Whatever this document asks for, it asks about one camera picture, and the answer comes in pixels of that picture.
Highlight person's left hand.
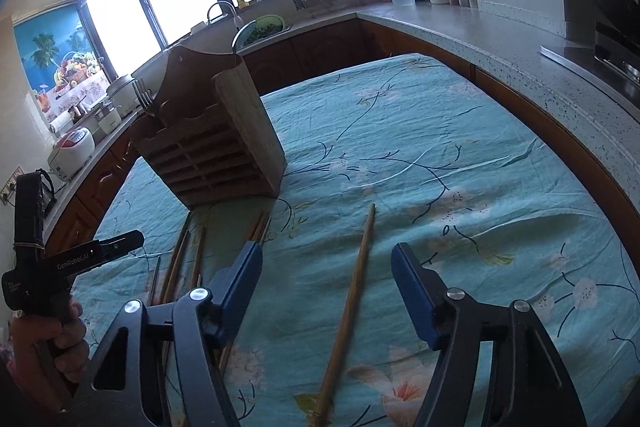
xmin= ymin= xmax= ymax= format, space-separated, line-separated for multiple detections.
xmin=11 ymin=299 xmax=91 ymax=390

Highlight teal floral tablecloth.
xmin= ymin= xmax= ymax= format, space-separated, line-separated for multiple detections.
xmin=72 ymin=53 xmax=640 ymax=427

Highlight white and red rice cooker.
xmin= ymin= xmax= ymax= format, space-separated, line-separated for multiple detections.
xmin=47 ymin=127 xmax=96 ymax=180

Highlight green colander with vegetables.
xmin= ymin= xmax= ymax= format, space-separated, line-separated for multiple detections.
xmin=232 ymin=18 xmax=288 ymax=48

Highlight palm tree wall poster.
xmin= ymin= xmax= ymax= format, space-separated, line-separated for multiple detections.
xmin=12 ymin=9 xmax=111 ymax=122

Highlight paper towel roll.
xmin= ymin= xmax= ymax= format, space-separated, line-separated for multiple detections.
xmin=49 ymin=112 xmax=76 ymax=134

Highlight wooden utensil holder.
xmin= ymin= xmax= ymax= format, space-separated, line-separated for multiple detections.
xmin=131 ymin=44 xmax=288 ymax=210

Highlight small white electric cooker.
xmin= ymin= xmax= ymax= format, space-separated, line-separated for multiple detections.
xmin=95 ymin=104 xmax=123 ymax=138

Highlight steel stove top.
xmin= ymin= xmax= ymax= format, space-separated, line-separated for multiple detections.
xmin=540 ymin=22 xmax=640 ymax=108

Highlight metal fork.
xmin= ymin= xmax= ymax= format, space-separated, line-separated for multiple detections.
xmin=132 ymin=77 xmax=159 ymax=118

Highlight wooden base cabinets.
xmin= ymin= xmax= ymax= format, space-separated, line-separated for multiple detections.
xmin=45 ymin=17 xmax=640 ymax=278

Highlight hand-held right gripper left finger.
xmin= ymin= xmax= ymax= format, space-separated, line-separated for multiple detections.
xmin=62 ymin=243 xmax=264 ymax=427

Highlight wall power socket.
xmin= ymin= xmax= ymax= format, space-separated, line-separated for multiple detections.
xmin=0 ymin=164 xmax=23 ymax=208

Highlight steel pot with lid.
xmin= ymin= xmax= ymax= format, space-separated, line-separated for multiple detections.
xmin=106 ymin=74 xmax=138 ymax=118

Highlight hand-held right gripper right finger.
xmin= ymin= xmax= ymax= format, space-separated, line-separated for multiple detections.
xmin=391 ymin=243 xmax=588 ymax=427

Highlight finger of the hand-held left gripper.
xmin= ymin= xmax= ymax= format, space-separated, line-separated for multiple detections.
xmin=96 ymin=229 xmax=146 ymax=264

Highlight chrome sink faucet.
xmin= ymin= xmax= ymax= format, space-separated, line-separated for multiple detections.
xmin=206 ymin=0 xmax=241 ymax=28

